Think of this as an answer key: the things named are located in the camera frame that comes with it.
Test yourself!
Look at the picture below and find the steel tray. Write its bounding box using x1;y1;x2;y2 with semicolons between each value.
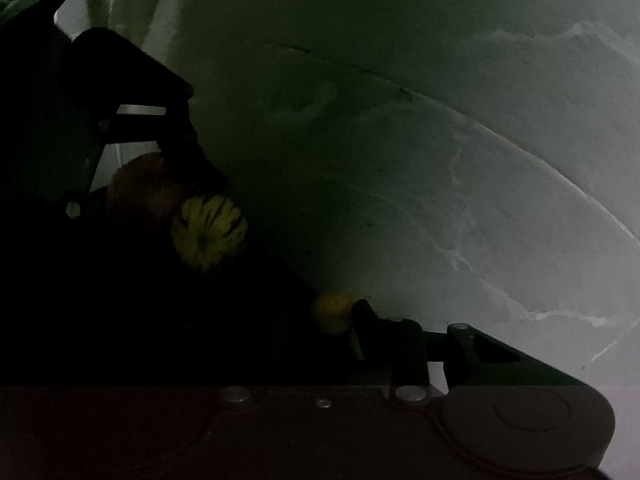
54;0;158;191

